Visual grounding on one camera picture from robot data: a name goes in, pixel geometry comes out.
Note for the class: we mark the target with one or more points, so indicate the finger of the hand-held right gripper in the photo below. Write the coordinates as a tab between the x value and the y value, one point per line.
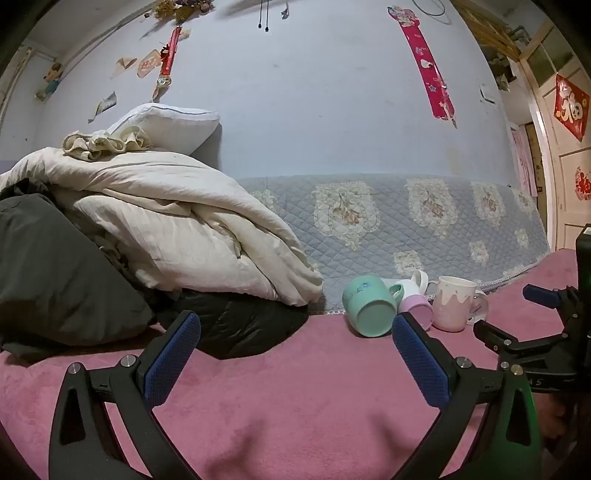
540	295
503	344

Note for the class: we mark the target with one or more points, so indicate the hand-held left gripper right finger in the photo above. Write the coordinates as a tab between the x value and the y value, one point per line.
420	364

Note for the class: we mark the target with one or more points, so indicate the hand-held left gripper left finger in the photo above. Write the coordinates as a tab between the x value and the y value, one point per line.
171	360

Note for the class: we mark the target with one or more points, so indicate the green cup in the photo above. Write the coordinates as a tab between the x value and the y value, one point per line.
371	307

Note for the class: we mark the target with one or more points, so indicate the white cup with purple base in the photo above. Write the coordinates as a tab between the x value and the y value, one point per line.
415	311

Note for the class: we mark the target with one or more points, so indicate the white and pink cup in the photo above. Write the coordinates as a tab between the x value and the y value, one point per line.
455	304

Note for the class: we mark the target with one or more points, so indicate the black puffer jacket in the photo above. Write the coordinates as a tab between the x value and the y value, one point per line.
240	323

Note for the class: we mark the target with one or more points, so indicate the cream wooden door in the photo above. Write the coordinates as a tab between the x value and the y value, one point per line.
568	194

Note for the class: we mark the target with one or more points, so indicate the red paper cutout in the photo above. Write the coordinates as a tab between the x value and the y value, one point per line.
584	183

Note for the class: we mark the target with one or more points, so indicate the pink plush blanket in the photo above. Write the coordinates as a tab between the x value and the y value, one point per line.
286	406

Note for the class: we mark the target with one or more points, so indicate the pink hanging cloth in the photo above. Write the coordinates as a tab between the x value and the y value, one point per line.
524	159

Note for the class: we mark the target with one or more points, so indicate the cream quilt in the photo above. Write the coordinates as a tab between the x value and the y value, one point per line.
184	217

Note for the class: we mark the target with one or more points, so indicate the grey floral quilted cover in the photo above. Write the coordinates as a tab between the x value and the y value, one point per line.
392	221

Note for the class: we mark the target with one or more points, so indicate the dark green pillow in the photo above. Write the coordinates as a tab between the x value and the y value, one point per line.
55	267

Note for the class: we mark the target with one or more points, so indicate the red diamond door paper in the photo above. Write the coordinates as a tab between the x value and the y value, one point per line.
572	106

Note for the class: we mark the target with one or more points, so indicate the cream ruffled cloth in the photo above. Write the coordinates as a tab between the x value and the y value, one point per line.
101	143

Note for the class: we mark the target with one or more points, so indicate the white pillow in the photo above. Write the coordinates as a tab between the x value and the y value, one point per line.
175	124

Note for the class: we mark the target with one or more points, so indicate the torn paper scrap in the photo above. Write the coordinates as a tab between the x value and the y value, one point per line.
123	67
105	105

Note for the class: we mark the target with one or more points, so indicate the wooden rack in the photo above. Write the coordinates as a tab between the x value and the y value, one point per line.
489	27

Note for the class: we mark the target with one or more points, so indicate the pink paper card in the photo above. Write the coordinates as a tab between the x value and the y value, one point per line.
149	63

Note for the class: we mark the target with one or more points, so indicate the red hanging ornament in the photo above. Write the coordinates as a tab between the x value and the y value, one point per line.
170	55

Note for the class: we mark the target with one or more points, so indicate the dried flower bunch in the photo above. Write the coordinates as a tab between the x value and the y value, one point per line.
182	7

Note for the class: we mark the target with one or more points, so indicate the long pink wall banner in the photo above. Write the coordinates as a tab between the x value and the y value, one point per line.
427	64

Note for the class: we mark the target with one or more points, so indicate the small wall figurine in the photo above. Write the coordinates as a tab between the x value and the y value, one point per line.
51	81

